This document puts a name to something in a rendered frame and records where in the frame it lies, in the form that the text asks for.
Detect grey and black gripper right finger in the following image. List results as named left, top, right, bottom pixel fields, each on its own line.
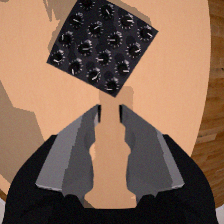
left=119, top=104, right=219, bottom=224

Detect black knob box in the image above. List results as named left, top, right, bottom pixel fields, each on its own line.
left=46, top=0, right=159, bottom=98

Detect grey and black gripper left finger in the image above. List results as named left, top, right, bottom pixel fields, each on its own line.
left=2, top=104, right=101, bottom=224

